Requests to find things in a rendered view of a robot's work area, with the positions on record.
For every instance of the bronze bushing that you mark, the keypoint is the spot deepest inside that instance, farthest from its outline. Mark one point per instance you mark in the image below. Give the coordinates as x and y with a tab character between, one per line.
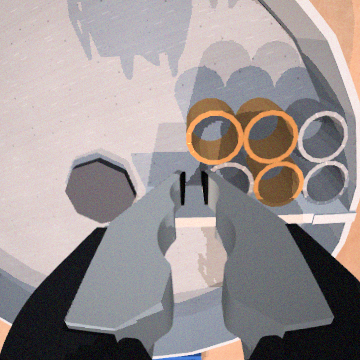
218	151
280	143
281	189

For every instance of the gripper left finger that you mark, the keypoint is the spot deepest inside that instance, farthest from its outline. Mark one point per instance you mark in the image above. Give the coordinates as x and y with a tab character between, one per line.
115	284

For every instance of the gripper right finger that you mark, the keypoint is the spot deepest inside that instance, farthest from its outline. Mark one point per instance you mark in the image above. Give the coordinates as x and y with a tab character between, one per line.
279	281

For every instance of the grey metal bushing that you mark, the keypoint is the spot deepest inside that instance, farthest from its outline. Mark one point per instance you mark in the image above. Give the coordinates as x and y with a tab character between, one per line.
243	180
329	140
328	185

